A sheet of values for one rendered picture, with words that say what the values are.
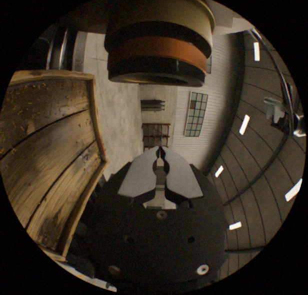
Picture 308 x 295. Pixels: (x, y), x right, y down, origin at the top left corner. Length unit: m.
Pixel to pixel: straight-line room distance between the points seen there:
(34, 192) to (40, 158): 0.06
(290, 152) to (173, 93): 7.99
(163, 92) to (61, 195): 6.75
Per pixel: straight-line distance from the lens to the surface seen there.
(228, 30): 0.25
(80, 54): 0.35
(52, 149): 0.22
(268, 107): 0.36
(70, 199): 0.27
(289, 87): 0.42
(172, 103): 6.99
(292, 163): 6.69
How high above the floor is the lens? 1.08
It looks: 3 degrees down
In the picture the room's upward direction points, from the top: 91 degrees clockwise
